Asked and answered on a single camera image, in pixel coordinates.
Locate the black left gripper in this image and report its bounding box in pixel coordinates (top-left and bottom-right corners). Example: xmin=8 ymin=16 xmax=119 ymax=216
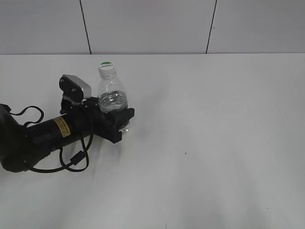
xmin=80 ymin=97 xmax=135 ymax=144

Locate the clear cestbon water bottle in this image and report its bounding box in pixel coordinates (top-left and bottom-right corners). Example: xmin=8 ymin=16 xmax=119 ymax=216
xmin=97 ymin=75 xmax=128 ymax=123

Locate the white green bottle cap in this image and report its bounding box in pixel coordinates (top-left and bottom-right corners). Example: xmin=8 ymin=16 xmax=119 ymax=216
xmin=98 ymin=62 xmax=117 ymax=79

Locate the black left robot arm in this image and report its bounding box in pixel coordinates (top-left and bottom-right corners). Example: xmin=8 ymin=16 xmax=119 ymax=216
xmin=0 ymin=97 xmax=134 ymax=174

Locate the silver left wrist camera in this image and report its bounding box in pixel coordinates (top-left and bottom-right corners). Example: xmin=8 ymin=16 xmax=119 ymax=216
xmin=59 ymin=74 xmax=92 ymax=104

